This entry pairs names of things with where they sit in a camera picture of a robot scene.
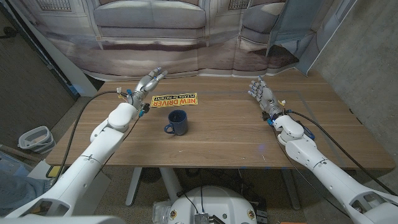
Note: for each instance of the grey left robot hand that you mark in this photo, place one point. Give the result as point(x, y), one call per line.
point(141, 91)

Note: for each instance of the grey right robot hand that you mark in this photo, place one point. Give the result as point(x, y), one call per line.
point(266, 98)

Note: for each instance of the yellow new driver bumper sticker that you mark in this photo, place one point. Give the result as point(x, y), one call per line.
point(177, 100)

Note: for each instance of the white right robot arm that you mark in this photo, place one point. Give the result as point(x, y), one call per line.
point(329, 174)

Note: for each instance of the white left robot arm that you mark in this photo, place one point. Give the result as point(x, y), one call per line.
point(99, 146)

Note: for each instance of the black and blue screwdriver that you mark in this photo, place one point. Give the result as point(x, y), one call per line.
point(309, 133)

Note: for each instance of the dark blue ceramic mug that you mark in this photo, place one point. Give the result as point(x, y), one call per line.
point(178, 124)

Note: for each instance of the printed living room backdrop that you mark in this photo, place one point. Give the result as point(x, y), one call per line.
point(149, 37)

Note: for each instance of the black round grille object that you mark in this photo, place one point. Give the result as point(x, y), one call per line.
point(150, 175)

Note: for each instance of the grey table leg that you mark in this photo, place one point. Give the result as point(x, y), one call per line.
point(291, 189)

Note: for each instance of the white table leg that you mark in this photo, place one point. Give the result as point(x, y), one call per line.
point(171, 183)
point(133, 186)

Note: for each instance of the grey and white bucket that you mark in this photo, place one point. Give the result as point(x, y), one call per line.
point(37, 144)

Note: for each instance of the yellow and black floor object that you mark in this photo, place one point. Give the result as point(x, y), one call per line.
point(54, 171)

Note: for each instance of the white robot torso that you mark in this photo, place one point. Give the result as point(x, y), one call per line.
point(214, 205)

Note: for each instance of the clear plastic packaging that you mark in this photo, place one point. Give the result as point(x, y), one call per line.
point(160, 211)

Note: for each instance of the person's leg in jeans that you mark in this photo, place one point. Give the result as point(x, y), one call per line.
point(18, 193)

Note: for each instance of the white backdrop stand post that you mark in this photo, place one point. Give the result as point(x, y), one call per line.
point(71, 71)

